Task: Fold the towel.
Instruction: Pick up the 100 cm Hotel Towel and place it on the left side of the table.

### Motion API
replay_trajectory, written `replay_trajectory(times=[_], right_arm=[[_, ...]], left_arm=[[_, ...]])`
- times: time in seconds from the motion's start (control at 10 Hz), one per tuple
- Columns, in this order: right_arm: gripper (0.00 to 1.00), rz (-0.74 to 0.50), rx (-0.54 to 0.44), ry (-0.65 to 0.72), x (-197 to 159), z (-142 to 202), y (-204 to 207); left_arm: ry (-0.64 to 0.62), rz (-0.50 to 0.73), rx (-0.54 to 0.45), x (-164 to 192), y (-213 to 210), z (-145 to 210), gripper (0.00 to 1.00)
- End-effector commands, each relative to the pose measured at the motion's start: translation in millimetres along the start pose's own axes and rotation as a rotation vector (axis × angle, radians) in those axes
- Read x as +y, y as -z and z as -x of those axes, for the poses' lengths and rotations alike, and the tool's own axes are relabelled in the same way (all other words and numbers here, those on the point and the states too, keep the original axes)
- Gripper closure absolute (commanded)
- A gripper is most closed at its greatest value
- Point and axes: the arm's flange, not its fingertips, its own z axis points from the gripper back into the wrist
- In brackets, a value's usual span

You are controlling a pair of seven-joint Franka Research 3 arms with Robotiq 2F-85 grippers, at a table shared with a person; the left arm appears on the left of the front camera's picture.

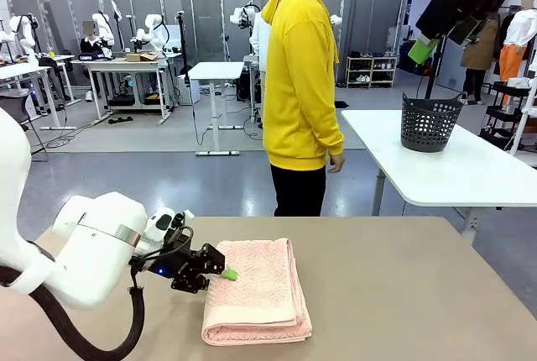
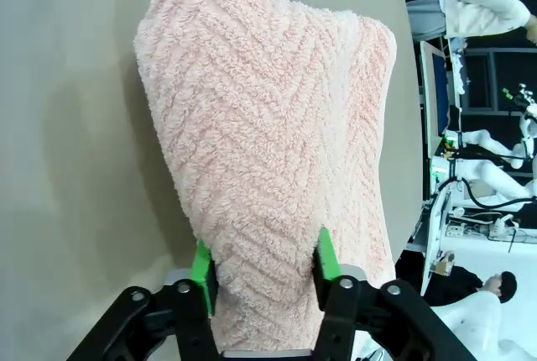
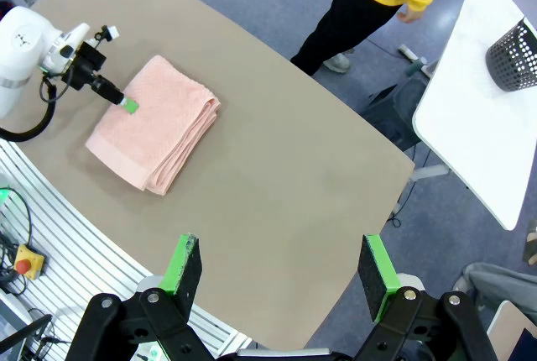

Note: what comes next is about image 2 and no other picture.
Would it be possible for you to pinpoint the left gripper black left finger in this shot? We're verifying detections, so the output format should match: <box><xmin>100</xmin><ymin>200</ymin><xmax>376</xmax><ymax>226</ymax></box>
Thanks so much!
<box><xmin>61</xmin><ymin>238</ymin><xmax>220</xmax><ymax>361</ymax></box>

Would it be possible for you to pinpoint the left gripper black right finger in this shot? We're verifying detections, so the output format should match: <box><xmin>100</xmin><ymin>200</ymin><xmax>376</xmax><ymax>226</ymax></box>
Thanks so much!
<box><xmin>312</xmin><ymin>226</ymin><xmax>480</xmax><ymax>361</ymax></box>

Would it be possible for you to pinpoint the pink herringbone towel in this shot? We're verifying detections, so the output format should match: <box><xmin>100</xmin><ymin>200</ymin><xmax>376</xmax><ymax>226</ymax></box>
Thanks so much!
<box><xmin>133</xmin><ymin>0</ymin><xmax>399</xmax><ymax>350</ymax></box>

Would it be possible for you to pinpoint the seated person black white jacket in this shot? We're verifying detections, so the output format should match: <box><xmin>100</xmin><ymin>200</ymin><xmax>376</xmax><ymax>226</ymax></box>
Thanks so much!
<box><xmin>419</xmin><ymin>263</ymin><xmax>520</xmax><ymax>308</ymax></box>

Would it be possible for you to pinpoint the person in white sweatshirt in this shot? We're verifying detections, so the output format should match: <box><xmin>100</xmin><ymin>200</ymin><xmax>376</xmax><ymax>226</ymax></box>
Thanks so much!
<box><xmin>405</xmin><ymin>0</ymin><xmax>537</xmax><ymax>42</ymax></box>

